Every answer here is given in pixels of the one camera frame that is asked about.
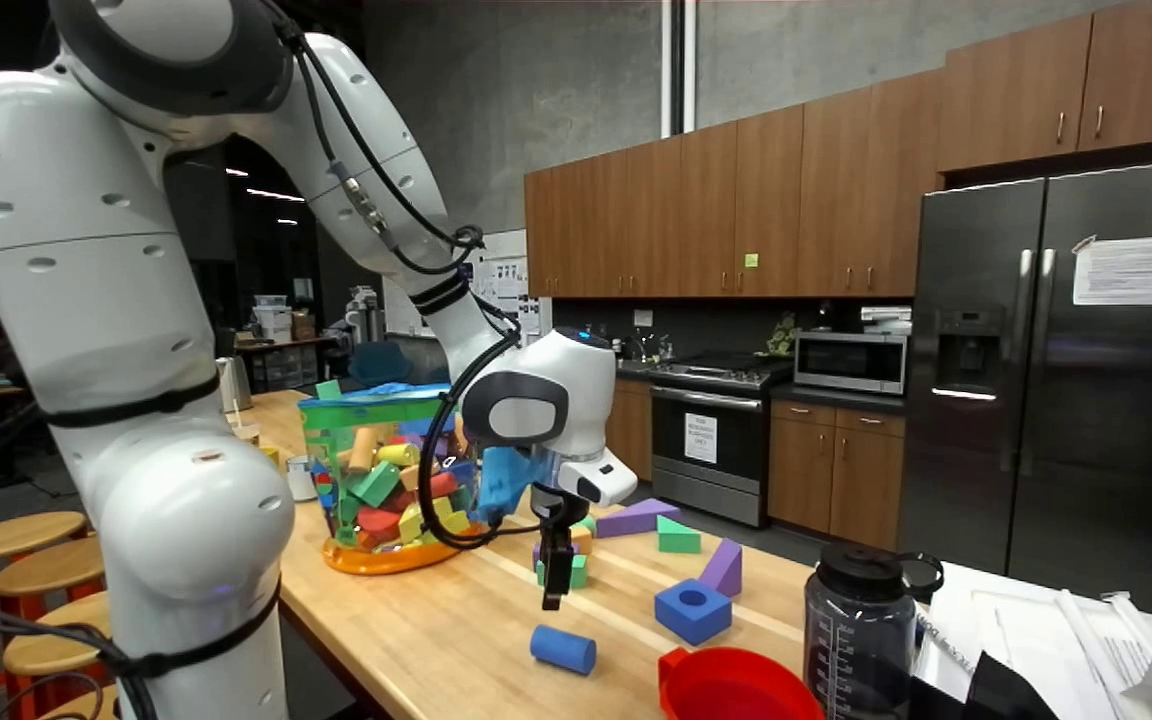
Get small green foam block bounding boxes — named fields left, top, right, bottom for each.
left=533, top=553, right=590, bottom=588

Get wooden cabinets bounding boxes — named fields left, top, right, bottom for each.
left=523, top=0, right=1152, bottom=300
left=606, top=380, right=905, bottom=553

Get black kitchen stove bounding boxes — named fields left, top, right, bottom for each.
left=646, top=355, right=788, bottom=529

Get red plastic bowl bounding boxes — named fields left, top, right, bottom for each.
left=654, top=650, right=823, bottom=720

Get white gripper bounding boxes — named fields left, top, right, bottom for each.
left=467, top=438, right=640, bottom=617

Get upper wooden cabinets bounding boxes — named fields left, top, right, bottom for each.
left=523, top=0, right=1152, bottom=300

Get orange tray under bag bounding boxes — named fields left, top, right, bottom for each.
left=320, top=529, right=486, bottom=576

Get blue cylinder foam toy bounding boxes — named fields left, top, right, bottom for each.
left=529, top=623, right=595, bottom=676

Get stainless steel refrigerator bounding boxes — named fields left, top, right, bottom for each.
left=898, top=165, right=1152, bottom=611

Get lower wooden cabinets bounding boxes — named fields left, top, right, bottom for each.
left=606, top=380, right=905, bottom=553

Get purple flat foam block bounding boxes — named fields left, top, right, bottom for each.
left=595, top=496, right=681, bottom=535

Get dark water bottle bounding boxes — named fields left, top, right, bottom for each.
left=805, top=549, right=942, bottom=720

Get wooden stool stack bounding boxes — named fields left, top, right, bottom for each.
left=0, top=512, right=101, bottom=690

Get microwave oven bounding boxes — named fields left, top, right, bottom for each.
left=792, top=332, right=909, bottom=398

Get blue square block with hole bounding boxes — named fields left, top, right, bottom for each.
left=654, top=579, right=730, bottom=644

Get stack of white papers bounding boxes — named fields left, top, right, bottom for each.
left=912, top=566, right=1152, bottom=720

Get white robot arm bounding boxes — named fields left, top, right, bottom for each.
left=0, top=0, right=634, bottom=720

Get mesh bag of foam blocks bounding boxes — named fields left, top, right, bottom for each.
left=298, top=386, right=519, bottom=553

